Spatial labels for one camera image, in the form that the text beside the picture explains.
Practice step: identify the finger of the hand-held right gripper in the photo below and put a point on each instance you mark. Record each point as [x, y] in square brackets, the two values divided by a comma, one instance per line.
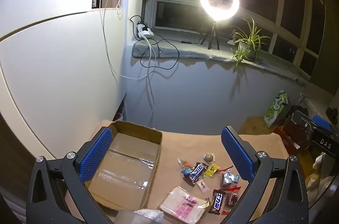
[320, 121]
[300, 119]

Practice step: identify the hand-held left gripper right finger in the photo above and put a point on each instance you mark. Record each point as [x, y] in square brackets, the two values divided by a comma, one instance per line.
[235, 152]

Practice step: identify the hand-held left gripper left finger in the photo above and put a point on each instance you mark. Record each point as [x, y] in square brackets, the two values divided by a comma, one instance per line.
[95, 155]

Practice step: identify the cardboard box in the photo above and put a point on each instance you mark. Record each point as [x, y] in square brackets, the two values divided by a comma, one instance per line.
[124, 160]

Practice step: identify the yellow candy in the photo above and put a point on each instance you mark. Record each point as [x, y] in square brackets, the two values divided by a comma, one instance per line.
[212, 170]

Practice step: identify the large brown chocolate bar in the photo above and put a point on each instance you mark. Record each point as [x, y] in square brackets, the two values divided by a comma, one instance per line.
[197, 172]

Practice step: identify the dark snack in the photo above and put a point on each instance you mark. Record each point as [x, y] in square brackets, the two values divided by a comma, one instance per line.
[233, 198]

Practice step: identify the small white pink sachet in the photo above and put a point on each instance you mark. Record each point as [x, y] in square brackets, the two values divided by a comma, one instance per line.
[202, 185]

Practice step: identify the multicolour candy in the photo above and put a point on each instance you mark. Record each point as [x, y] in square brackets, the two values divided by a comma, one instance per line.
[188, 166]

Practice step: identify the small dark chocolate bar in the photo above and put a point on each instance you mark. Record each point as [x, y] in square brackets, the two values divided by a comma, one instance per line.
[218, 201]

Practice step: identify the bread packet with pink print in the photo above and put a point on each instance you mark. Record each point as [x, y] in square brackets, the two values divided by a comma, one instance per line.
[182, 206]

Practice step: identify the person's right hand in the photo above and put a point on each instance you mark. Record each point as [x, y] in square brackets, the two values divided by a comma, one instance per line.
[319, 160]

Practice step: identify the black object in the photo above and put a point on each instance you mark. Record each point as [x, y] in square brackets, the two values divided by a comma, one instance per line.
[332, 115]

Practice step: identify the red box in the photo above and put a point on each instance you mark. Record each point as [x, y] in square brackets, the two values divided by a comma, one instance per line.
[287, 138]

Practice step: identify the green printed carton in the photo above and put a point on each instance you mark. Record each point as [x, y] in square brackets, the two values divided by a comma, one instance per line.
[275, 109]

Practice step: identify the pale knit fabric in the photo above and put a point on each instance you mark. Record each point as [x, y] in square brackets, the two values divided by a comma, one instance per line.
[148, 214]

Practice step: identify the white cabinet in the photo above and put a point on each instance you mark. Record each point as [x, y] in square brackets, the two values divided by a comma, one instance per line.
[53, 81]

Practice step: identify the potted spider plant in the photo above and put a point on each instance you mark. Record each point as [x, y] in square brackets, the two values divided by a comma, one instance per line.
[242, 48]

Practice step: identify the grey stone windowsill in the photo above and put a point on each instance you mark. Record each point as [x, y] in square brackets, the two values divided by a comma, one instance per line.
[185, 52]

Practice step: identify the black tripod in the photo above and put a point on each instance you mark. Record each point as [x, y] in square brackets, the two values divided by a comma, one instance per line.
[213, 36]

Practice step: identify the white power strip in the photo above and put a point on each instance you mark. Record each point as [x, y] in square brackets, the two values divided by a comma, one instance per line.
[144, 31]

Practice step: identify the window frame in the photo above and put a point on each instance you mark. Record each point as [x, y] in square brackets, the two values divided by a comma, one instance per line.
[278, 12]

